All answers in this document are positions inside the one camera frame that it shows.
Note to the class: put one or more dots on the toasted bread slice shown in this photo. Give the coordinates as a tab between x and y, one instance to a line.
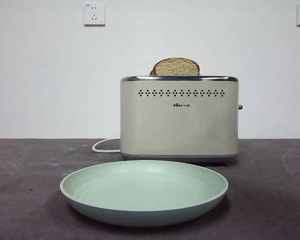
176	68

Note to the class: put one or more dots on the cream Bear toaster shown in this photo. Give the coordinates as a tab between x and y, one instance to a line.
177	125

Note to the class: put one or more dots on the bread slice in toaster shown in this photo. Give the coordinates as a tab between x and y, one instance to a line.
152	72

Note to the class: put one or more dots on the pale green round plate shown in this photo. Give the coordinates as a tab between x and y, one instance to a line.
140	190

